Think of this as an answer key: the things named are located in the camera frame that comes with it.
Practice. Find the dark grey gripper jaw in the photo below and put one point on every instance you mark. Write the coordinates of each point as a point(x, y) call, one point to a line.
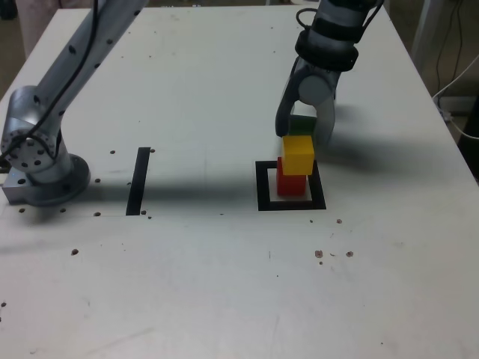
point(285, 108)

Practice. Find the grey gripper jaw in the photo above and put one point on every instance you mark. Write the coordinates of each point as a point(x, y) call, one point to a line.
point(318, 89)

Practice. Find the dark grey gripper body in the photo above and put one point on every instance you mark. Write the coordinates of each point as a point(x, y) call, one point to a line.
point(310, 69)

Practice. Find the green cube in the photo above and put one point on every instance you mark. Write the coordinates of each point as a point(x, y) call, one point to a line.
point(301, 125)

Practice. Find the yellow cube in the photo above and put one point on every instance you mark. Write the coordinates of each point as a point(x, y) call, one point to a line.
point(297, 155)

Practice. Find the red cube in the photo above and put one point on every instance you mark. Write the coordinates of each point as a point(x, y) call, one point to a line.
point(290, 185)

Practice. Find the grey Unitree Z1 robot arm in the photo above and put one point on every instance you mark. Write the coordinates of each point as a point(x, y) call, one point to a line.
point(30, 112)

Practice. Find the black tape square outline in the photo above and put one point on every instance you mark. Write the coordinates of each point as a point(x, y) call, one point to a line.
point(262, 187)

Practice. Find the black tape strip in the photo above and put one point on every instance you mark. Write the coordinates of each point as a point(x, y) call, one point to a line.
point(137, 179)

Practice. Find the white metal frame leg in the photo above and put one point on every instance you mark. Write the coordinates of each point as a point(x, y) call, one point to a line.
point(424, 26)

